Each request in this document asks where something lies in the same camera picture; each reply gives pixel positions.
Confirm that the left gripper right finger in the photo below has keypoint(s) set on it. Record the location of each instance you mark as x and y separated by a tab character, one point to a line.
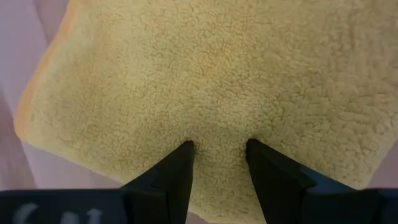
311	205

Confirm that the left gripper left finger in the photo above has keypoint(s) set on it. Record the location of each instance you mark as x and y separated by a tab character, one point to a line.
93	207

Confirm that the yellow microfiber towel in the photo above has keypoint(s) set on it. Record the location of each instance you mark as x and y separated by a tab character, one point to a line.
217	77

